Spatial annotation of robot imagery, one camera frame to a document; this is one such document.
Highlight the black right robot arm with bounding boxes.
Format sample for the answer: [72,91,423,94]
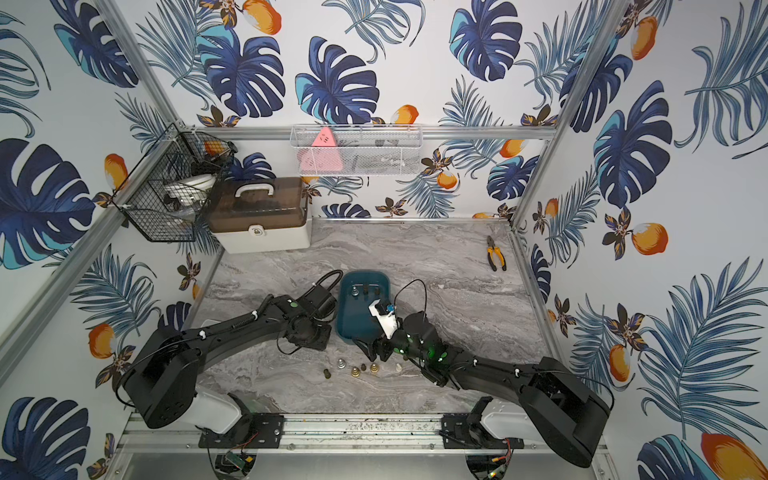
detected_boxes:
[353,312,611,468]

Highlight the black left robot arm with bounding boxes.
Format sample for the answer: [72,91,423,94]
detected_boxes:
[117,285,337,434]

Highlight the teal plastic storage box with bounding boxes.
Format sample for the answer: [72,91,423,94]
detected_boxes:
[336,270,390,344]

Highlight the white storage case brown lid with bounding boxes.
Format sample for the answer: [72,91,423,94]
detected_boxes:
[205,177,312,254]

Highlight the orange black pliers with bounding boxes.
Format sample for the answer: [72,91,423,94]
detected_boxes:
[486,236,507,272]

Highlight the pink triangle card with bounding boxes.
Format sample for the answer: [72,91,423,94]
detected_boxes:
[298,127,344,174]

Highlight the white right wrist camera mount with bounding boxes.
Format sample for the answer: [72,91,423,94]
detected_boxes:
[369,299,398,339]

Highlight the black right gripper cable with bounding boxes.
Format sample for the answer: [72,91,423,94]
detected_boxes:
[389,278,428,319]

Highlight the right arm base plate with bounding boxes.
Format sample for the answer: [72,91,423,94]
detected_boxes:
[438,413,525,450]

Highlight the aluminium front rail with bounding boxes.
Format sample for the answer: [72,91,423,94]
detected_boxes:
[116,412,511,455]

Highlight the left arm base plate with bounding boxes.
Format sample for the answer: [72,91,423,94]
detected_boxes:
[198,413,285,450]

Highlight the white mesh wall shelf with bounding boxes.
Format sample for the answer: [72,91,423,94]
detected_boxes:
[290,124,423,176]

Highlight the black wire basket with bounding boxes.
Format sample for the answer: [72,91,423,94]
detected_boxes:
[110,124,236,243]

